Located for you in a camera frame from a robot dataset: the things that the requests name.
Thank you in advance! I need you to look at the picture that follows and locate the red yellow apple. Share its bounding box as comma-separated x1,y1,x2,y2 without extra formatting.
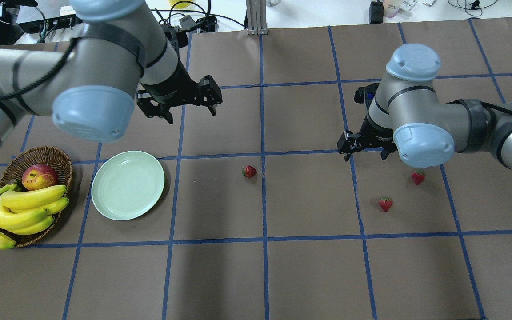
21,164,59,191

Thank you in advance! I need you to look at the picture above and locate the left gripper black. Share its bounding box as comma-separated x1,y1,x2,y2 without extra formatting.
137,62,222,124

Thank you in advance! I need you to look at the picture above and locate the red strawberry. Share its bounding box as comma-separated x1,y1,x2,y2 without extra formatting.
410,169,425,185
378,197,394,212
242,165,257,178

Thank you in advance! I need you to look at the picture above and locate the yellow banana bunch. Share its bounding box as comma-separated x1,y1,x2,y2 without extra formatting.
0,184,70,250

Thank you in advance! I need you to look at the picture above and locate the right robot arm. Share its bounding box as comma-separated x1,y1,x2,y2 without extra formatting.
337,43,512,170

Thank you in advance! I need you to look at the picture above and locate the brown wicker basket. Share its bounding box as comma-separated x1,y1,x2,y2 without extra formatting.
0,146,74,248

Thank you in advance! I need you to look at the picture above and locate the yellow tape roll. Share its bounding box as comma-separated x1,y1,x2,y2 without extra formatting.
168,0,194,10

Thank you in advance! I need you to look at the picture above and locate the light green plate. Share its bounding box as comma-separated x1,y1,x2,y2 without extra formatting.
91,151,165,221

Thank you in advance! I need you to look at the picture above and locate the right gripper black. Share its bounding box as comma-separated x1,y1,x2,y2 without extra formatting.
337,82,398,162

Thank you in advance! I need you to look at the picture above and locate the aluminium frame post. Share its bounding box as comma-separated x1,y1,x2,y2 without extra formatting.
245,0,268,36

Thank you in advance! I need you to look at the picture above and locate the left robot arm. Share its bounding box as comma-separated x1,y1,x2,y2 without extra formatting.
0,0,222,148

